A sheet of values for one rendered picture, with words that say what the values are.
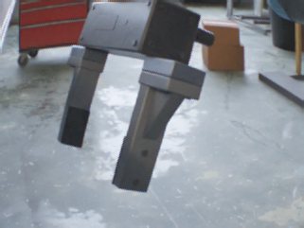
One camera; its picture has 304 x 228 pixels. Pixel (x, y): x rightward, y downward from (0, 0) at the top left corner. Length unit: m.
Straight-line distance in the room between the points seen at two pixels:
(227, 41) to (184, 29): 3.00
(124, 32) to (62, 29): 3.29
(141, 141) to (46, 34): 3.37
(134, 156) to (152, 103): 0.04
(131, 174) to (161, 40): 0.10
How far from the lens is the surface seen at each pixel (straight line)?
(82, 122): 0.46
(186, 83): 0.32
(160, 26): 0.34
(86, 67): 0.46
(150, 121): 0.33
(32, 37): 3.74
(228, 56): 3.39
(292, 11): 0.78
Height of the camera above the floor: 0.94
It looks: 22 degrees down
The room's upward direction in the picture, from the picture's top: 1 degrees counter-clockwise
